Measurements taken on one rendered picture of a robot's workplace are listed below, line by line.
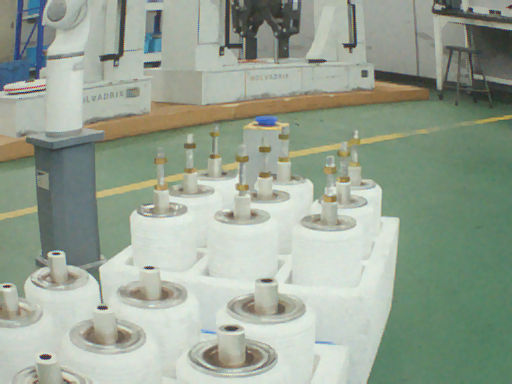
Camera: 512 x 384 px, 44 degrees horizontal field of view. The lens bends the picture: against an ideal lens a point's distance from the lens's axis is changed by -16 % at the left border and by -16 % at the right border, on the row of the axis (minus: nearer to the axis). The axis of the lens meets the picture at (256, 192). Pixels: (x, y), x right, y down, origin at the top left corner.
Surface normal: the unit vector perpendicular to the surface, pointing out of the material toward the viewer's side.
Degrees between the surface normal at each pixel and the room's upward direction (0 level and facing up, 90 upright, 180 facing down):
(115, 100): 90
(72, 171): 90
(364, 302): 90
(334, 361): 0
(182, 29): 90
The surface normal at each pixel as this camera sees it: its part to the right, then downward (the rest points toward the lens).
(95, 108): 0.71, 0.16
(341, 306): -0.27, 0.22
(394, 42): -0.70, 0.17
